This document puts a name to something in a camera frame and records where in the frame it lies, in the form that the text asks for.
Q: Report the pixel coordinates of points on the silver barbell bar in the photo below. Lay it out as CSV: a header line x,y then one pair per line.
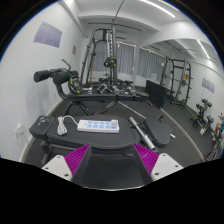
x,y
145,137

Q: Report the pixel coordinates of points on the white power strip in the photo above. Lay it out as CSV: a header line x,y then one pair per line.
x,y
96,126

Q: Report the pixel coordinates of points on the black multi-gym machine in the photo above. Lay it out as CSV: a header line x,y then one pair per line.
x,y
112,82

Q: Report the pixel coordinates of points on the black padded weight bench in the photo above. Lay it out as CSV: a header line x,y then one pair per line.
x,y
46,129

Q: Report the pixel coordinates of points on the white charger plug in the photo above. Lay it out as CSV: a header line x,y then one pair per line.
x,y
114,124

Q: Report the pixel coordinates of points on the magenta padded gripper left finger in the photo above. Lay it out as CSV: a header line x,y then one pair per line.
x,y
72,166

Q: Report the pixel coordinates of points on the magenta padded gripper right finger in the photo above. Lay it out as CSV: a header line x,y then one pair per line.
x,y
153,166

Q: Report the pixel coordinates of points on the dumbbell rack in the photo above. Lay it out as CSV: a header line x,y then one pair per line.
x,y
197,120

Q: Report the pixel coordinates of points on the grey window curtains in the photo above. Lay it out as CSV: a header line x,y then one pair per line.
x,y
150,63

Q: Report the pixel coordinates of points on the purple poster right wall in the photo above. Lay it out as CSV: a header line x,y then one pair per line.
x,y
208,85

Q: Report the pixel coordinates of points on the black flat panel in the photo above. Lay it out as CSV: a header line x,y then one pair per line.
x,y
156,93

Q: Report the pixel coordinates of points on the white wall socket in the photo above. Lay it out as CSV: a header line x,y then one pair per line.
x,y
19,130

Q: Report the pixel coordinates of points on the black power rack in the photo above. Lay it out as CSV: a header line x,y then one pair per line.
x,y
176,78

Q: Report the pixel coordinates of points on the purple wall poster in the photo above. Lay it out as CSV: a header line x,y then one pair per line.
x,y
48,34

